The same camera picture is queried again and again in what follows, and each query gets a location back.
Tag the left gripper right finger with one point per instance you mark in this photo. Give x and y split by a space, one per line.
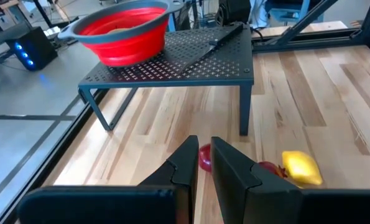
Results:
234 186

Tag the dark red toy pomegranate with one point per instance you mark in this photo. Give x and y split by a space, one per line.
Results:
270 168

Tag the dark red toy plum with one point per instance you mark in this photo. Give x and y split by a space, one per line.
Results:
205 158

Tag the red grey collapsible colander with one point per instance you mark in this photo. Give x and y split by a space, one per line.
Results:
125 49

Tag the black kitchen knife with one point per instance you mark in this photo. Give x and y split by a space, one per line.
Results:
226 34

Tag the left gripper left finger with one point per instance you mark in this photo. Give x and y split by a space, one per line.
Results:
184 174

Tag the black box device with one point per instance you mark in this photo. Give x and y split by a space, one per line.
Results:
234 11

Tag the black perforated metal shelf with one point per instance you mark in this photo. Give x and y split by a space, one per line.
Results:
234 62

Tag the yellow toy lemon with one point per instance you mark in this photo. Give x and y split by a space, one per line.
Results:
301 168

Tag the black computer tower blue lights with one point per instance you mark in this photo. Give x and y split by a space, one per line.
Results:
38 46

